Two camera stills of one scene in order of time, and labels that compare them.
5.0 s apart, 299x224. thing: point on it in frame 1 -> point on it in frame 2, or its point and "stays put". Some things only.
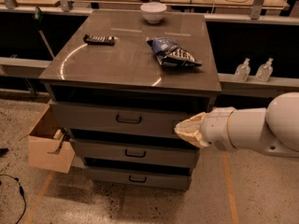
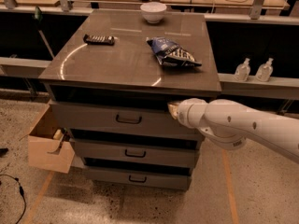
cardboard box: [49, 147] stays put
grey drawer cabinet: [120, 86] stays put
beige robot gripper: [215, 129] -> [183, 113]
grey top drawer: [83, 119] stays put
